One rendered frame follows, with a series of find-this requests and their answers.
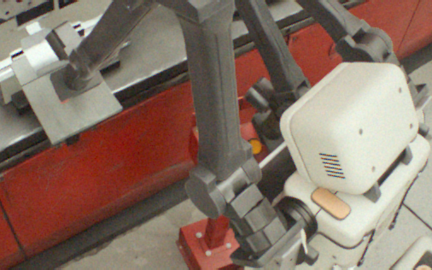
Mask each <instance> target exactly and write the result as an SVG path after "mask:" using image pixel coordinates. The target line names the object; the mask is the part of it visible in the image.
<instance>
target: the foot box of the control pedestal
mask: <svg viewBox="0 0 432 270"><path fill-rule="evenodd" d="M206 224H207V218H206V219H204V220H198V221H196V222H194V223H191V224H189V225H187V226H183V227H180V228H179V234H178V238H179V240H177V241H176V244H177V246H178V249H179V251H180V252H181V254H182V256H183V258H184V260H185V262H186V264H187V266H188V268H189V270H244V266H240V265H237V264H234V263H233V262H232V261H231V259H230V257H229V255H230V254H231V253H232V252H233V251H234V250H235V249H236V248H237V247H238V246H239V244H238V243H237V241H236V240H235V238H234V237H233V236H234V233H233V231H232V230H231V228H230V230H229V231H228V232H227V234H226V236H227V238H228V239H229V242H230V244H231V246H232V247H231V248H229V249H227V250H225V251H223V252H220V253H218V254H216V255H210V256H209V257H206V256H205V252H204V250H203V248H202V246H201V245H200V243H199V241H198V239H197V237H196V233H199V232H202V231H204V230H205V229H206Z"/></svg>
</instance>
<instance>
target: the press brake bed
mask: <svg viewBox="0 0 432 270"><path fill-rule="evenodd" d="M340 5H341V6H343V8H345V9H346V10H348V11H349V12H350V13H351V14H352V15H354V16H356V17H358V18H359V20H362V19H364V20H365V22H366V23H367V24H368V25H369V26H370V27H377V28H380V29H382V30H383V31H385V33H387V35H388V36H389V37H390V38H391V40H392V44H393V52H394V53H395V55H396V57H397V59H398V61H399V63H400V65H402V66H403V68H404V69H405V71H406V75H408V74H409V73H411V72H412V71H415V70H417V69H418V68H420V67H422V66H423V65H424V64H426V63H429V62H431V60H432V0H347V1H346V2H341V3H340ZM278 29H279V31H280V33H281V34H282V36H283V39H284V41H285V43H286V45H287V47H288V49H289V51H290V53H291V55H292V56H293V58H294V59H295V62H296V63H297V65H298V66H299V67H300V68H301V71H302V72H303V73H304V75H305V77H307V79H308V81H309V83H310V86H311V87H312V88H313V87H314V86H315V85H316V84H317V83H318V82H319V81H320V80H322V79H324V78H325V77H326V76H327V74H328V73H330V72H331V71H332V70H334V69H335V68H336V67H337V66H338V65H340V63H342V58H341V57H340V56H338V57H337V58H335V59H330V57H329V56H328V55H329V51H330V47H331V46H332V43H334V42H333V41H332V39H331V37H330V36H329V34H328V33H327V32H326V31H325V30H324V29H323V28H322V27H321V26H320V25H319V24H318V23H317V22H316V21H315V20H314V19H313V18H312V17H311V16H308V17H306V18H305V17H304V18H303V19H301V20H298V21H296V22H293V23H291V24H288V25H287V26H283V27H280V28H278ZM233 51H234V56H235V66H236V86H237V97H238V98H240V97H244V96H245V93H246V92H247V91H248V90H249V89H250V87H251V86H252V85H253V84H254V83H255V82H256V81H257V80H258V79H260V78H261V77H265V78H267V79H268V80H270V81H271V78H270V75H269V73H268V71H267V68H266V65H265V63H264V61H263V59H262V57H261V55H260V53H259V51H258V50H257V47H256V45H255V43H254V41H253V40H250V41H248V42H247V43H245V44H241V45H239V46H237V47H236V48H234V49H233ZM119 103H120V106H121V107H122V111H120V112H119V113H118V114H115V115H113V116H110V117H108V118H107V119H106V120H103V121H101V122H98V123H96V124H95V125H92V127H91V128H89V129H88V130H86V131H84V132H81V133H80V139H81V141H79V142H77V143H75V144H71V145H69V146H67V144H66V143H65V140H62V141H61V142H58V143H57V144H52V143H51V142H50V140H49V139H48V137H47V138H44V139H42V140H40V141H37V142H36V143H34V144H32V145H30V146H28V147H27V148H25V149H23V150H20V151H17V152H16V153H14V154H13V155H11V156H8V157H6V158H5V159H3V160H1V161H0V270H54V269H55V268H58V267H59V266H62V265H64V264H65V263H68V262H69V261H71V260H73V259H75V258H76V257H79V256H81V255H83V254H85V253H87V252H88V251H90V250H93V249H94V248H95V247H99V246H101V244H104V243H106V242H108V241H109V240H111V239H113V238H116V237H118V236H119V235H120V234H121V233H125V232H128V231H129V230H130V229H132V228H135V227H137V226H138V225H140V224H142V223H144V222H145V221H148V220H151V219H152V218H154V217H155V216H156V215H158V214H161V213H165V212H166V211H167V210H168V209H170V208H173V207H174V206H176V205H178V204H180V203H181V202H183V201H185V200H189V199H190V198H189V196H188V194H187V192H186V190H185V183H186V182H187V181H188V179H190V175H189V170H190V169H191V168H194V167H195V165H194V163H193V161H192V160H191V158H190V155H189V153H188V145H189V137H190V127H191V120H192V115H191V114H192V113H193V112H195V110H194V104H193V100H192V94H191V88H190V71H189V69H187V70H185V71H182V72H179V73H176V74H174V75H172V76H170V77H168V78H166V79H163V80H161V81H159V82H158V83H156V84H154V85H151V86H149V87H147V88H145V89H142V90H140V91H138V92H136V93H134V94H132V95H130V96H129V97H126V98H123V99H121V100H119Z"/></svg>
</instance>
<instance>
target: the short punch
mask: <svg viewBox="0 0 432 270"><path fill-rule="evenodd" d="M54 9H55V4H54V0H49V1H48V2H46V3H42V4H40V5H38V6H36V7H34V8H32V9H29V10H27V11H25V12H23V13H20V14H18V15H16V16H14V18H15V24H16V28H17V30H18V31H19V30H20V29H22V28H25V27H26V26H30V25H31V24H33V23H36V22H38V21H41V20H43V19H45V18H46V17H48V16H50V15H52V14H54Z"/></svg>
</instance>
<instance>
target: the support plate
mask: <svg viewBox="0 0 432 270"><path fill-rule="evenodd" d="M66 64H67V63H66ZM66 64H63V65H65V66H66ZM63 65H61V66H63ZM10 66H11V68H12V70H13V72H14V74H15V76H16V78H17V79H18V82H19V84H20V87H21V88H22V90H23V92H24V93H25V94H26V98H27V100H28V101H29V103H30V105H31V106H32V109H33V111H34V112H35V114H36V116H37V118H38V119H39V122H40V124H41V126H42V127H43V129H44V131H45V132H46V134H47V136H48V139H49V140H50V142H51V143H52V144H57V143H58V142H61V141H62V140H64V139H66V138H69V137H71V136H72V135H74V134H75V133H78V132H81V131H82V130H84V129H85V128H87V127H89V126H92V125H95V124H96V123H98V122H101V121H103V120H106V119H107V118H108V117H110V116H113V115H115V114H118V113H119V112H120V111H122V107H121V106H120V103H119V101H118V100H117V99H116V97H115V96H114V95H113V93H112V92H111V90H110V89H109V87H108V86H107V84H106V83H105V82H104V81H103V82H102V83H101V84H100V85H99V86H96V87H94V88H92V89H90V90H88V91H86V92H84V93H82V94H80V95H78V96H77V97H70V98H69V99H70V100H69V101H67V102H65V103H60V100H59V98H58V97H57V95H56V93H55V90H54V88H53V86H52V83H51V82H50V74H51V73H53V72H54V71H53V70H55V71H56V70H58V69H60V68H62V67H61V66H59V67H57V68H58V69H56V68H55V69H53V70H51V71H53V72H48V73H45V75H44V74H43V75H44V76H42V75H41V76H42V77H41V78H39V77H40V76H39V77H37V75H36V73H35V72H34V70H33V68H32V65H31V64H30V63H29V61H28V59H26V56H24V57H22V58H21V59H19V60H17V61H15V62H12V63H10ZM65 66H63V67H65ZM37 78H38V79H37ZM34 79H35V80H34ZM32 80H33V82H30V81H32ZM27 82H30V83H28V84H26V85H24V84H25V83H27ZM21 85H24V86H21Z"/></svg>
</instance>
